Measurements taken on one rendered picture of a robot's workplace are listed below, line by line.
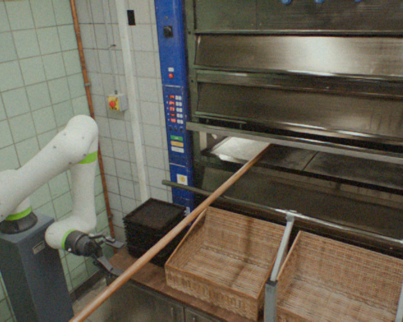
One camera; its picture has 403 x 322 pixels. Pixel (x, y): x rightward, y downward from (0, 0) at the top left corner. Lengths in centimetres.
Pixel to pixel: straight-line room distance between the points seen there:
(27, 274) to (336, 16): 173
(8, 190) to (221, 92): 119
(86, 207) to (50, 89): 110
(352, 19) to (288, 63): 33
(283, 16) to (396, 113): 67
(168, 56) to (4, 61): 90
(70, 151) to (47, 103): 123
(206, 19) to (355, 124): 92
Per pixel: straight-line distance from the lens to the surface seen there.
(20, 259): 181
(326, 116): 193
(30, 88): 252
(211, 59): 210
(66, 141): 139
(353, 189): 204
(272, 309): 180
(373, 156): 179
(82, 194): 166
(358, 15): 184
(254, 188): 224
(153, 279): 233
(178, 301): 222
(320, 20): 188
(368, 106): 190
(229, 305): 209
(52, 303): 204
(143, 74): 241
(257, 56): 198
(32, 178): 148
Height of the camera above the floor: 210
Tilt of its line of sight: 24 degrees down
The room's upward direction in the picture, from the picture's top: 3 degrees counter-clockwise
